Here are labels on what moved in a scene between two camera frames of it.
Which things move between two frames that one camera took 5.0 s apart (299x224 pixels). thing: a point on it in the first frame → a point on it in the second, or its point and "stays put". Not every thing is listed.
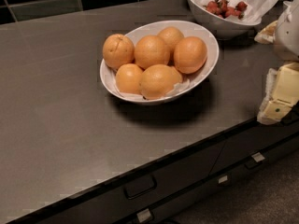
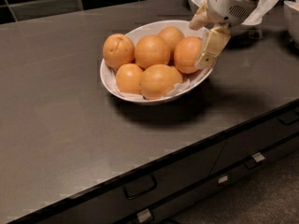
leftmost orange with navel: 118,49 stays put
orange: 150,50 stays put
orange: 190,54 stays put
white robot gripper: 288,35 → 230,7
